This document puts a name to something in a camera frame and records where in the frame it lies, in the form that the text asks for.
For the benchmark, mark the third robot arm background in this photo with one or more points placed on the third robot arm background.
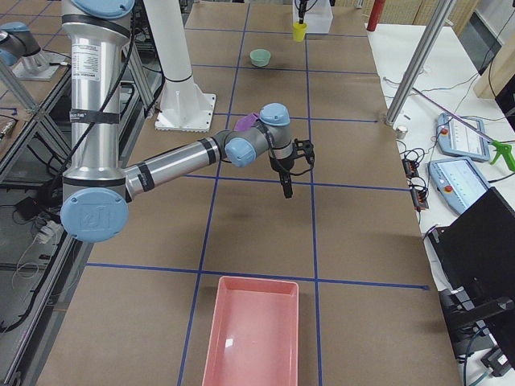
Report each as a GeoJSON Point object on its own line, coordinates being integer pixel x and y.
{"type": "Point", "coordinates": [21, 52]}

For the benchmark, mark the far blue teach pendant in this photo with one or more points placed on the far blue teach pendant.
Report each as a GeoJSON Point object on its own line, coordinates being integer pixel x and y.
{"type": "Point", "coordinates": [456, 139]}

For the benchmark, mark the clear plastic storage box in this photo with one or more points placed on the clear plastic storage box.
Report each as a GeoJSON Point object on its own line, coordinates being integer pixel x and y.
{"type": "Point", "coordinates": [318, 16]}

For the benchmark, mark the far orange black connector box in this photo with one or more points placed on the far orange black connector box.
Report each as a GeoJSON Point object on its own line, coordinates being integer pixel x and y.
{"type": "Point", "coordinates": [410, 168]}

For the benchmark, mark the black monitor stand clamp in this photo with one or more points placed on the black monitor stand clamp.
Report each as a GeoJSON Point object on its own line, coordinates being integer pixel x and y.
{"type": "Point", "coordinates": [475, 326]}

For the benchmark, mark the small silver metal cup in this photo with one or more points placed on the small silver metal cup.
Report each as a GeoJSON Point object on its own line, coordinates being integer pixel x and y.
{"type": "Point", "coordinates": [401, 132]}

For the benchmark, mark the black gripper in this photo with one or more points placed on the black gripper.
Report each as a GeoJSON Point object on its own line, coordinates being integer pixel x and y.
{"type": "Point", "coordinates": [279, 165]}
{"type": "Point", "coordinates": [301, 6]}

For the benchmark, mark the purple cloth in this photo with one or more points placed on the purple cloth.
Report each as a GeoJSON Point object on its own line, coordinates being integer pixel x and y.
{"type": "Point", "coordinates": [246, 122]}

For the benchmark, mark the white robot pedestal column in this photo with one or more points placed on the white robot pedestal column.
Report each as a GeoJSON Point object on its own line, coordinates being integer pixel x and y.
{"type": "Point", "coordinates": [183, 105]}

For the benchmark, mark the green plastic bowl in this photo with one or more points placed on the green plastic bowl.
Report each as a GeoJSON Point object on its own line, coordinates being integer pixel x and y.
{"type": "Point", "coordinates": [259, 57]}

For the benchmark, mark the near orange black connector box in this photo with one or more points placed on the near orange black connector box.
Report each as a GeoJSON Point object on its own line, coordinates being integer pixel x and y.
{"type": "Point", "coordinates": [419, 199]}

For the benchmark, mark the near blue teach pendant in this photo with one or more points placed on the near blue teach pendant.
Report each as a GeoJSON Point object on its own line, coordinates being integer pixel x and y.
{"type": "Point", "coordinates": [459, 182]}

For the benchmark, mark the aluminium frame post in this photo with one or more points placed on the aluminium frame post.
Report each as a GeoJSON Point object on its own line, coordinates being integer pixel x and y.
{"type": "Point", "coordinates": [423, 49]}

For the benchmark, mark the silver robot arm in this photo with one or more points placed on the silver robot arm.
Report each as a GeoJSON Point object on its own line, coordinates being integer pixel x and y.
{"type": "Point", "coordinates": [96, 189]}

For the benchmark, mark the yellow plastic cup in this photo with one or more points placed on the yellow plastic cup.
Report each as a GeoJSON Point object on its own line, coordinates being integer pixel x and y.
{"type": "Point", "coordinates": [299, 31]}

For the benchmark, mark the pink plastic tray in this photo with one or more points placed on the pink plastic tray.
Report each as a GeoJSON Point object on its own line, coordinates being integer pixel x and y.
{"type": "Point", "coordinates": [254, 338]}

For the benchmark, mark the blue teach pendant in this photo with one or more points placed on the blue teach pendant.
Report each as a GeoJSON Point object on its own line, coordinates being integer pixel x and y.
{"type": "Point", "coordinates": [459, 182]}
{"type": "Point", "coordinates": [456, 139]}

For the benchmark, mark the orange black connector box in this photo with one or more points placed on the orange black connector box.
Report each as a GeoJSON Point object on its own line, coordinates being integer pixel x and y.
{"type": "Point", "coordinates": [419, 199]}
{"type": "Point", "coordinates": [410, 168]}

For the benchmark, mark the black monitor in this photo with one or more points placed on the black monitor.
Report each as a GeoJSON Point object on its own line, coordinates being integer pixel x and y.
{"type": "Point", "coordinates": [476, 251]}

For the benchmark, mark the green handled reacher grabber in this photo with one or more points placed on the green handled reacher grabber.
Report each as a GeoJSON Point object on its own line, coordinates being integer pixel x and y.
{"type": "Point", "coordinates": [503, 150]}

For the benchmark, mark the red fire extinguisher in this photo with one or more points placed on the red fire extinguisher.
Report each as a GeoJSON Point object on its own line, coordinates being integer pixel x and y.
{"type": "Point", "coordinates": [375, 15]}

